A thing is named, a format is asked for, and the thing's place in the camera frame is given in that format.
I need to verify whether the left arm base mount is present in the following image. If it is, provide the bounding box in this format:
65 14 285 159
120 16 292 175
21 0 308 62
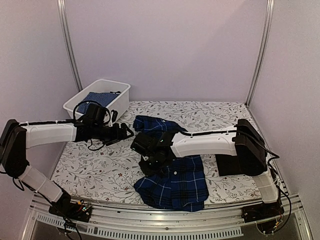
48 199 93 223

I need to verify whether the front aluminium rail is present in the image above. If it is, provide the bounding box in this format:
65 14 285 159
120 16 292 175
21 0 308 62
21 194 315 240

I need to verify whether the aluminium frame post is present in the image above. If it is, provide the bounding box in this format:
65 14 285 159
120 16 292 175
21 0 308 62
245 0 275 108
57 0 83 92

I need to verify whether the floral patterned table mat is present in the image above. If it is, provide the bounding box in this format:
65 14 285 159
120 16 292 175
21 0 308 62
51 101 261 205

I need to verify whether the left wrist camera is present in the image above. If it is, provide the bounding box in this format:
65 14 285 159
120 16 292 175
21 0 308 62
110 109 118 124

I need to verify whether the blue plaid long sleeve shirt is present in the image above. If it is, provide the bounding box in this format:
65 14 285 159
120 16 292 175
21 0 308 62
132 115 210 213

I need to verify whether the white plastic bin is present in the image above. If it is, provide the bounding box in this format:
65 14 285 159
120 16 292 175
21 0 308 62
63 79 131 119

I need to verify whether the folded black shirt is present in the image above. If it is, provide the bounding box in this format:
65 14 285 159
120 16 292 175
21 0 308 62
215 154 242 177

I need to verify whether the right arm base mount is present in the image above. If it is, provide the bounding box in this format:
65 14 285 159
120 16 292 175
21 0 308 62
241 203 285 235

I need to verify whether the blue checked shirt in bin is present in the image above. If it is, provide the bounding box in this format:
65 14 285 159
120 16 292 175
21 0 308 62
76 91 121 114

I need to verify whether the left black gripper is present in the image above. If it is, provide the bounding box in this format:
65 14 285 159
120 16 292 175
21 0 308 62
92 122 134 147

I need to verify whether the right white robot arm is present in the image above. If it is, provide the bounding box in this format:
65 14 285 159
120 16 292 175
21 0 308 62
130 119 281 218

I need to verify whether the left aluminium frame post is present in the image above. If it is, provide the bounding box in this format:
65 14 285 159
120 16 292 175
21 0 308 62
57 0 83 92

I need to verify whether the right aluminium frame post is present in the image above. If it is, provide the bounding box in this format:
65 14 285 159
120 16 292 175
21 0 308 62
245 0 275 108

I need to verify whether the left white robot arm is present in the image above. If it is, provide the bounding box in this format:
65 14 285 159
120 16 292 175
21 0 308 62
0 101 134 217

